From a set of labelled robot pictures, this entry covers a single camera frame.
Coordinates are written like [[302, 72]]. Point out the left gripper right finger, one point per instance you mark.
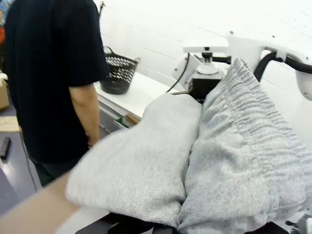
[[302, 224]]

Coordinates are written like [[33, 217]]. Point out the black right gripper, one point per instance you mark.
[[202, 87]]

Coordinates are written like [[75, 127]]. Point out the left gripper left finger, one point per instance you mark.
[[126, 226]]

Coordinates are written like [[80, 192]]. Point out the grey training pants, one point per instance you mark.
[[219, 146]]

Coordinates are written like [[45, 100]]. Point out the person's right forearm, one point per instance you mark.
[[83, 109]]

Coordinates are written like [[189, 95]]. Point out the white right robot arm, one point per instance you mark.
[[243, 46]]

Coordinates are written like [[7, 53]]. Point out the person's right hand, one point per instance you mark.
[[92, 139]]

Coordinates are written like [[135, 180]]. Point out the white side table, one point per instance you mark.
[[146, 90]]

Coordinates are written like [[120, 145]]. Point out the black plastic laundry basket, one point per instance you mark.
[[117, 78]]

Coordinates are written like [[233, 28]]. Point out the person's dark trousers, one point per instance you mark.
[[53, 170]]

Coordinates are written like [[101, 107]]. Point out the black power strip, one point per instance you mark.
[[5, 148]]

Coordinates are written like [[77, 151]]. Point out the person torso black t-shirt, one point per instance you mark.
[[48, 73]]

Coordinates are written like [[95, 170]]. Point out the light wooden board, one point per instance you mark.
[[9, 123]]

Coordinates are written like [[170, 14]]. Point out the small cardboard box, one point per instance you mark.
[[3, 92]]

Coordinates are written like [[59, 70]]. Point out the mannequin in floral shirt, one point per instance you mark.
[[2, 14]]

